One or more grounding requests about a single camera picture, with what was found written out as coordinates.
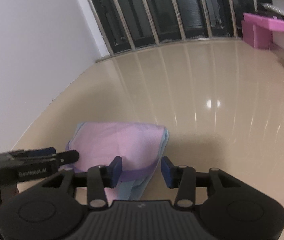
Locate pink blue purple garment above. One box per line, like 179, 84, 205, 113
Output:
66, 122, 169, 203

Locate pink box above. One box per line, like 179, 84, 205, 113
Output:
241, 12, 284, 50

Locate metal window bars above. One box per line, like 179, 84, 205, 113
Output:
88, 0, 272, 55

